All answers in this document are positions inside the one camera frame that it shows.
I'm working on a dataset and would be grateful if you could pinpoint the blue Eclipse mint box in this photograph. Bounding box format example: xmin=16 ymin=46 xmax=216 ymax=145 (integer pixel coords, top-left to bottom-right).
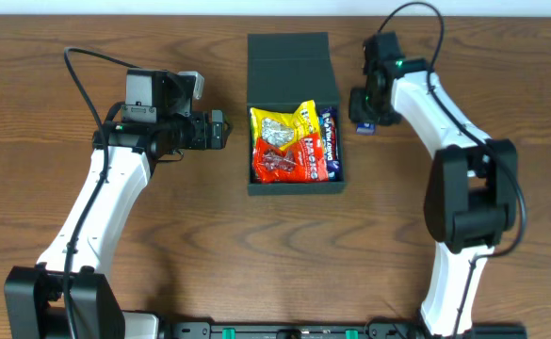
xmin=356 ymin=122 xmax=376 ymax=136

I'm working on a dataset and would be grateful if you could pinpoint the purple Dairy Milk bar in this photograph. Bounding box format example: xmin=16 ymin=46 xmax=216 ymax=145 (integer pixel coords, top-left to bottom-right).
xmin=318 ymin=106 xmax=341 ymax=181

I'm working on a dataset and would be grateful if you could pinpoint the yellow snack bag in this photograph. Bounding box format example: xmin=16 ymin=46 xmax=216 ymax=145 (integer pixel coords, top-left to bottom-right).
xmin=250 ymin=100 xmax=320 ymax=151

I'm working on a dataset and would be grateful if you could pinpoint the red Haribo candy bag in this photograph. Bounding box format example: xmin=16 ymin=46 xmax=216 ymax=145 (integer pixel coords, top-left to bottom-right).
xmin=252 ymin=134 xmax=329 ymax=184

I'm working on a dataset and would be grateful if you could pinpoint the dark green box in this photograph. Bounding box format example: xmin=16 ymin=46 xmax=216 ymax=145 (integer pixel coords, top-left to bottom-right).
xmin=246 ymin=32 xmax=346 ymax=196

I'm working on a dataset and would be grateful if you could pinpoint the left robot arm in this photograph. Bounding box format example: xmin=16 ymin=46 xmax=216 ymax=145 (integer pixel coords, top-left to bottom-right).
xmin=4 ymin=68 xmax=231 ymax=338

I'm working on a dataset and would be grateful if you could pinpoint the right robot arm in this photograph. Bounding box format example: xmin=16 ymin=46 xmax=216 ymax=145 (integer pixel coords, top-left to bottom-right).
xmin=348 ymin=32 xmax=524 ymax=338

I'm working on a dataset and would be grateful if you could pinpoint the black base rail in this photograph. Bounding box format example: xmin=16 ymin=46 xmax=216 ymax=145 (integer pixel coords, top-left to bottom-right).
xmin=159 ymin=320 xmax=528 ymax=339

